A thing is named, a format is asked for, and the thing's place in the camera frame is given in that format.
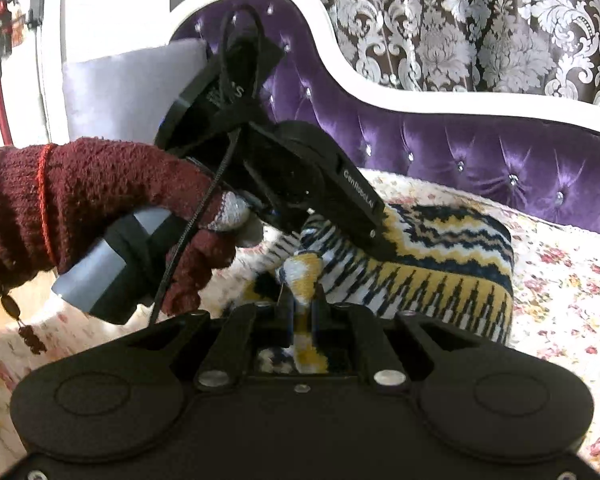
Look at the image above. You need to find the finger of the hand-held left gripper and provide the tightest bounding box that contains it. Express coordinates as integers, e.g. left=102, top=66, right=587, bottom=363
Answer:
left=257, top=202, right=313, bottom=235

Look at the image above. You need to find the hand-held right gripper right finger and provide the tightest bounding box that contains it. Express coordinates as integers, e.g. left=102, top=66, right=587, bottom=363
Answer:
left=310, top=300, right=486, bottom=393

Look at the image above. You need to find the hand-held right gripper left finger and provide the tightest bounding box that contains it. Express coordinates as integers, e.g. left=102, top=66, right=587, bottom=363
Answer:
left=117, top=297, right=297, bottom=391

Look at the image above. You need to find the navy yellow white knit sweater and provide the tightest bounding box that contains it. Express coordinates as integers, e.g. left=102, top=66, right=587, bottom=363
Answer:
left=240, top=202, right=516, bottom=376

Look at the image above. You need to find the person's left hand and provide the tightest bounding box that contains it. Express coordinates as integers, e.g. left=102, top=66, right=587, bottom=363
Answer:
left=0, top=137, right=263, bottom=316

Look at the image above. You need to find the grey pillow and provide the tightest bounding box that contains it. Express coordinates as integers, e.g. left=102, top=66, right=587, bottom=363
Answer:
left=62, top=37, right=211, bottom=156

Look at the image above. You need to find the brown silver damask curtain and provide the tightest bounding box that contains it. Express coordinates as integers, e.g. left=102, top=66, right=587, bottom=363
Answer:
left=190, top=0, right=600, bottom=111

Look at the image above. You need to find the floral bedspread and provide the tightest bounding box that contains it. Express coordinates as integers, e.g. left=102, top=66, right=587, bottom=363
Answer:
left=0, top=167, right=600, bottom=480

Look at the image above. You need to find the black lanyard cord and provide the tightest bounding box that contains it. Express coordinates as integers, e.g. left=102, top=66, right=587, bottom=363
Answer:
left=147, top=4, right=268, bottom=328

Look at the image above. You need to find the purple tufted sofa white frame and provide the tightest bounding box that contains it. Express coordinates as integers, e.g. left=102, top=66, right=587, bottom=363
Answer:
left=170, top=0, right=600, bottom=241

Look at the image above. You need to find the red string bead bracelet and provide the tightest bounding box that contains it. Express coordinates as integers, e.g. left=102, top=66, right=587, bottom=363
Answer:
left=0, top=142, right=58, bottom=356

